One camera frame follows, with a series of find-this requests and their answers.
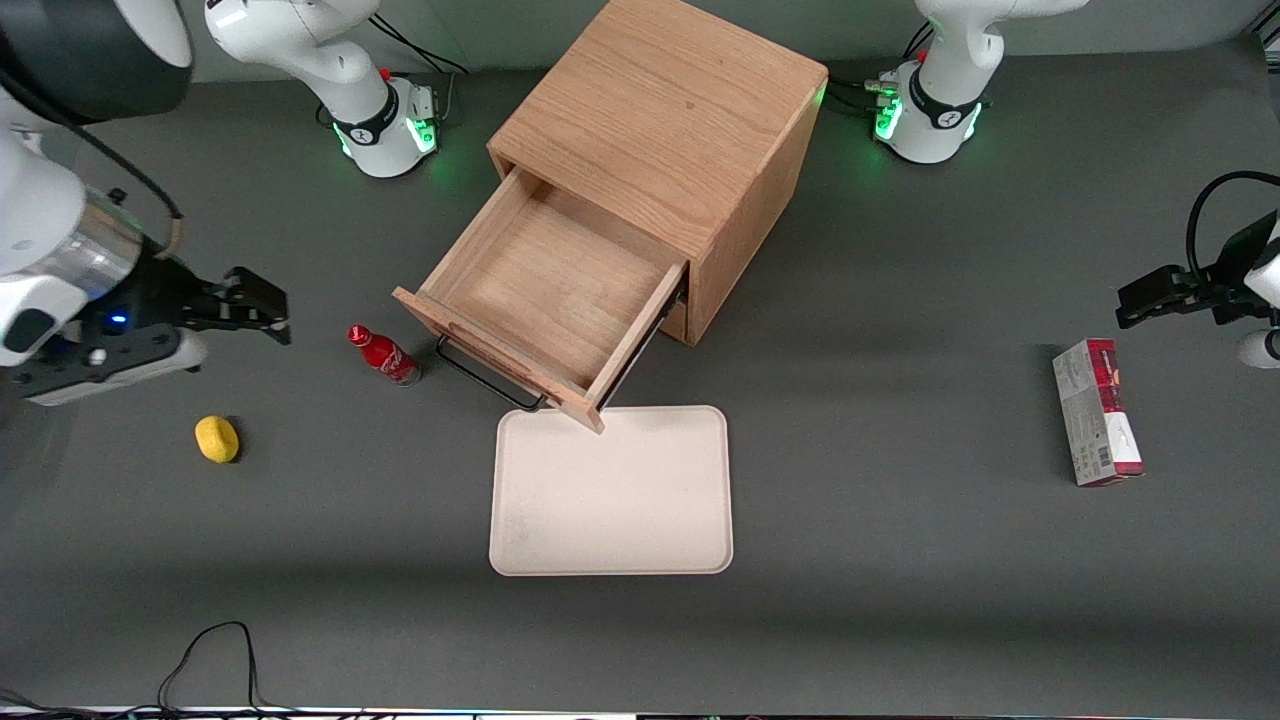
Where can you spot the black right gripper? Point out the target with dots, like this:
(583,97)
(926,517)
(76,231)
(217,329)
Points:
(160,292)

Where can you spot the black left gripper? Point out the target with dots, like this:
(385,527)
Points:
(1226,272)

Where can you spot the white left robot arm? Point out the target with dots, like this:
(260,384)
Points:
(945,90)

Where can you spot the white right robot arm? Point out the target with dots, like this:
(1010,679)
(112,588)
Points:
(40,210)

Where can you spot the wooden drawer cabinet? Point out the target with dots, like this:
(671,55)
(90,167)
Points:
(660,110)

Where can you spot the yellow lemon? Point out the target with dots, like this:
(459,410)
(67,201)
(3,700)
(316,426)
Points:
(217,439)

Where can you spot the red and grey carton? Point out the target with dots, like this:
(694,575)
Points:
(1095,420)

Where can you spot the red plastic bottle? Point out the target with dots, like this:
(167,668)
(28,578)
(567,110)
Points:
(385,355)

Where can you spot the beige rectangular tray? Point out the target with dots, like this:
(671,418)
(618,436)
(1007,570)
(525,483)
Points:
(610,500)

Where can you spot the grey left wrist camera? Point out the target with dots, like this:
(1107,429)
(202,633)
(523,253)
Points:
(1260,350)

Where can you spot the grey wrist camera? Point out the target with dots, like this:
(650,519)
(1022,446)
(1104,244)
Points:
(120,375)
(1260,350)

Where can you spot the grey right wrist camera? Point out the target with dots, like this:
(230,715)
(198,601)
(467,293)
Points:
(120,375)

